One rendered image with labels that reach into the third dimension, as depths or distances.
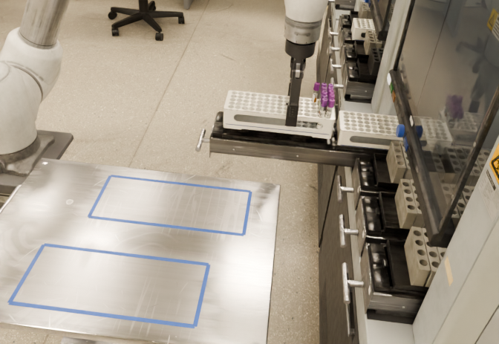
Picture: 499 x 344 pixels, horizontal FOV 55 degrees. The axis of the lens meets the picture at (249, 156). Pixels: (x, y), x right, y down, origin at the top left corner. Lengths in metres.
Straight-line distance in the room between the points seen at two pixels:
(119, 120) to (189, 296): 2.04
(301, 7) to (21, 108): 0.77
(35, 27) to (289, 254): 1.31
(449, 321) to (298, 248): 1.32
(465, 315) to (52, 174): 0.93
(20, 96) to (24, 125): 0.08
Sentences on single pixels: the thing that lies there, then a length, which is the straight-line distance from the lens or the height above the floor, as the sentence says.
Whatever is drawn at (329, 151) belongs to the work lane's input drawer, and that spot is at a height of 0.80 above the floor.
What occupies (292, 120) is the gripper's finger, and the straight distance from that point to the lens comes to 1.28.
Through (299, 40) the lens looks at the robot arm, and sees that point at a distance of 1.19.
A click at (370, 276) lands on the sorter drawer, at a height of 0.81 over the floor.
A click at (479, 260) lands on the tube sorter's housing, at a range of 0.78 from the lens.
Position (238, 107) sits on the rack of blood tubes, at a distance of 1.30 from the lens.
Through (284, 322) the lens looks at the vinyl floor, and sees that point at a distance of 1.91.
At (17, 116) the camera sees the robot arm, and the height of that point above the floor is 0.86.
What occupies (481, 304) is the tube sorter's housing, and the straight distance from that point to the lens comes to 0.85.
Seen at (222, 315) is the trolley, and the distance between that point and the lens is 0.92.
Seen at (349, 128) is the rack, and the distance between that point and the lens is 1.33.
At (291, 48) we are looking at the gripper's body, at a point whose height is 1.08.
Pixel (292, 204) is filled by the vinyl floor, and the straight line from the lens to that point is 2.32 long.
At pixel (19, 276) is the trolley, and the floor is 0.82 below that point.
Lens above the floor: 1.59
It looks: 38 degrees down
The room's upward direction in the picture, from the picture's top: 4 degrees clockwise
